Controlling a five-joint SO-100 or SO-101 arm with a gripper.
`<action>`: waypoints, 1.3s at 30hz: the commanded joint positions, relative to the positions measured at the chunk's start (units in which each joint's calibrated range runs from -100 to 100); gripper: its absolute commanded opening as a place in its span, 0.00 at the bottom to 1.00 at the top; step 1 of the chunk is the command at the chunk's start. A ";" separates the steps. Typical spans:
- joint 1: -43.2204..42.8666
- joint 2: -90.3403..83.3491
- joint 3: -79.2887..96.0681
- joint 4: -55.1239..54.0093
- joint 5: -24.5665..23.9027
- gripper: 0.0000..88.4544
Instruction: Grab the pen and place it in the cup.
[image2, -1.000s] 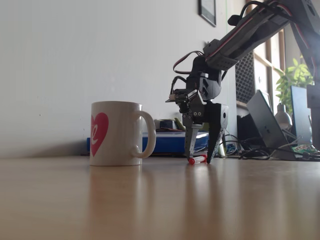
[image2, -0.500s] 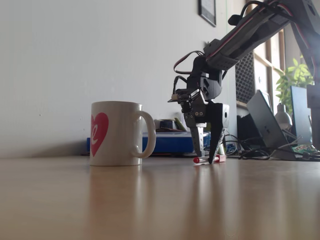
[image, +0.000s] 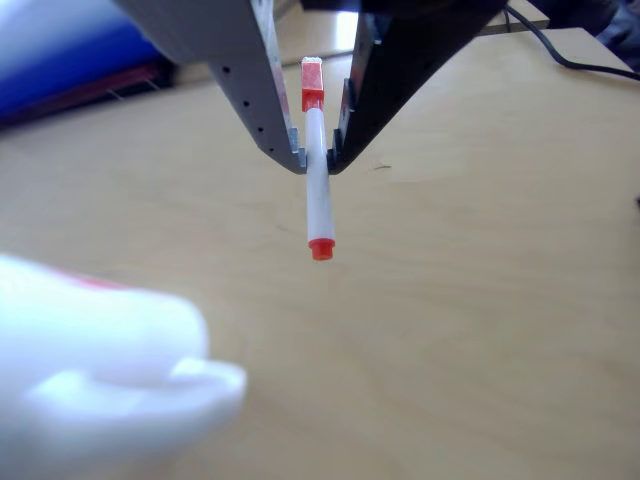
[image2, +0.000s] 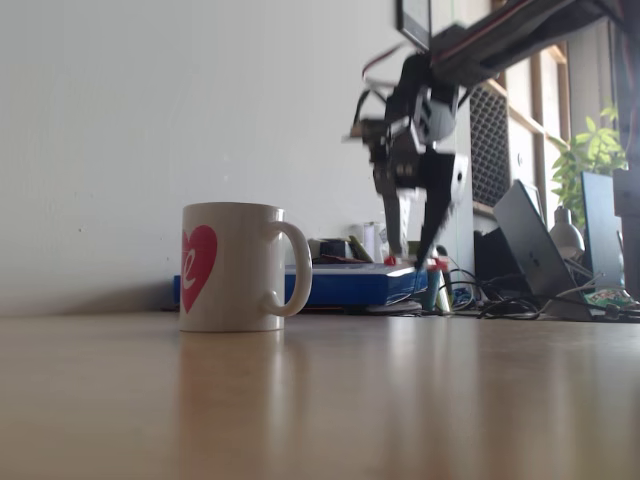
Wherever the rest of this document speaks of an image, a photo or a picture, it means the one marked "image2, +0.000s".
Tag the red and white pen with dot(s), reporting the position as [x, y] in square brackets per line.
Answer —
[391, 260]

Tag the white mug with red heart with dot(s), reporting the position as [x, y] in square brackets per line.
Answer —
[235, 280]

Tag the clear plastic container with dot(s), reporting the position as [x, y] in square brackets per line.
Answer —
[372, 240]

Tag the small black box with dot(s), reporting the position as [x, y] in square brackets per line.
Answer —
[332, 248]

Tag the black honeycomb panel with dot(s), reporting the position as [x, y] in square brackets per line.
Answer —
[489, 150]

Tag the teal cylinder holder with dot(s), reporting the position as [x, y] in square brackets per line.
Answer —
[433, 290]

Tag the blue flat box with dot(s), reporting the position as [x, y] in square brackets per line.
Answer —
[350, 287]

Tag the grey laptop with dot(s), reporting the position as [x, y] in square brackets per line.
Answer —
[535, 245]

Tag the white desk lamp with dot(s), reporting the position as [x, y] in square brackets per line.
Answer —
[567, 232]

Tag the green potted plant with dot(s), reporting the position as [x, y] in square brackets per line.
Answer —
[595, 145]

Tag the dark monitor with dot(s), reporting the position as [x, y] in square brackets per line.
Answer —
[602, 230]

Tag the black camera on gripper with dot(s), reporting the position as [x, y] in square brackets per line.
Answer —
[372, 132]

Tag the black picture frame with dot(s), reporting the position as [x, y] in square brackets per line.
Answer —
[414, 20]

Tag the wooden shelf frame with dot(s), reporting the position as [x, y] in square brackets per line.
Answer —
[537, 120]

